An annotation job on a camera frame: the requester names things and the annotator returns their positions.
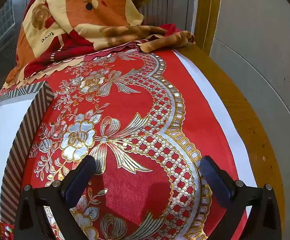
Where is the red floral tablecloth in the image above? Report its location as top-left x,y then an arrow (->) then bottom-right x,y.
0,47 -> 258,240

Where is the orange floral blanket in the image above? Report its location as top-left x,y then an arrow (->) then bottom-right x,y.
5,0 -> 195,85

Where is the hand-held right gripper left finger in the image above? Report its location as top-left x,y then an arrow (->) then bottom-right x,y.
14,155 -> 97,240

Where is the yellow wooden door frame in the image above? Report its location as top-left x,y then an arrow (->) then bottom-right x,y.
197,0 -> 222,55

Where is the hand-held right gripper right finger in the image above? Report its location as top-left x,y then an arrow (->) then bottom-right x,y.
199,156 -> 283,240

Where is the striped rectangular tray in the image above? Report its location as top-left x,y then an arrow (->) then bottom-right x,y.
0,81 -> 55,227

